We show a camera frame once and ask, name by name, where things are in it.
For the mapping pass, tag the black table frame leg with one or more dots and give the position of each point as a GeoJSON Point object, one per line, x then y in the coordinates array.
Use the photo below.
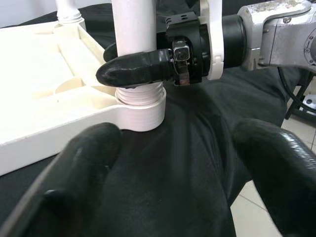
{"type": "Point", "coordinates": [295, 103]}

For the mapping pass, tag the white plastic table leg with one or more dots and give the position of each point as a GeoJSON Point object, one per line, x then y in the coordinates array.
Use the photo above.
{"type": "Point", "coordinates": [66, 10]}
{"type": "Point", "coordinates": [134, 24]}

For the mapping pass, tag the black cloth table cover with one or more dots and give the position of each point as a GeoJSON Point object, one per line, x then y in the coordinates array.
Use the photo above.
{"type": "Point", "coordinates": [185, 123]}

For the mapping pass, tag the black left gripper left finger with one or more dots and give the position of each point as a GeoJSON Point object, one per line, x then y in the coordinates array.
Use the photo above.
{"type": "Point", "coordinates": [61, 192]}

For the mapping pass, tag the white plastic table top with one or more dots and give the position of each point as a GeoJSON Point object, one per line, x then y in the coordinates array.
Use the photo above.
{"type": "Point", "coordinates": [37, 74]}

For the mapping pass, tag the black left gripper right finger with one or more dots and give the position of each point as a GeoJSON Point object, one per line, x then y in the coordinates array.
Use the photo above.
{"type": "Point", "coordinates": [284, 177]}

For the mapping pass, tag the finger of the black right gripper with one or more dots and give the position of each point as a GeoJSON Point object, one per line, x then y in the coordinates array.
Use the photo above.
{"type": "Point", "coordinates": [133, 69]}
{"type": "Point", "coordinates": [109, 53]}

